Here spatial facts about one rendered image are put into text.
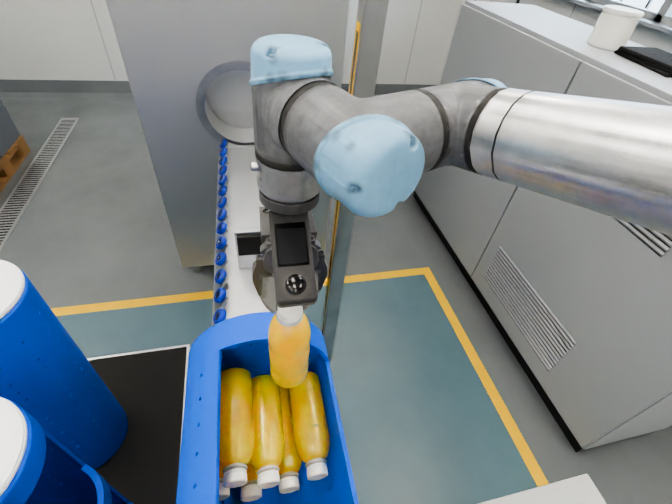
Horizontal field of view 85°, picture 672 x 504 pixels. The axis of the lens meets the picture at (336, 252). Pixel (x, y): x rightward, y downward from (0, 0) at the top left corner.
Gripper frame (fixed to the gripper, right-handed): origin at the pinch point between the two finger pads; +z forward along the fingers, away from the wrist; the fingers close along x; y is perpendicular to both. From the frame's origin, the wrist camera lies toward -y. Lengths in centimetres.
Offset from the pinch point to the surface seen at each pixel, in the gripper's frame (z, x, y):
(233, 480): 24.5, 10.4, -14.4
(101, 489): 75, 49, 4
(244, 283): 43, 8, 45
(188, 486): 18.6, 16.2, -15.7
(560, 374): 108, -135, 28
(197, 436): 17.3, 15.1, -9.4
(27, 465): 36, 48, -2
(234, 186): 42, 11, 99
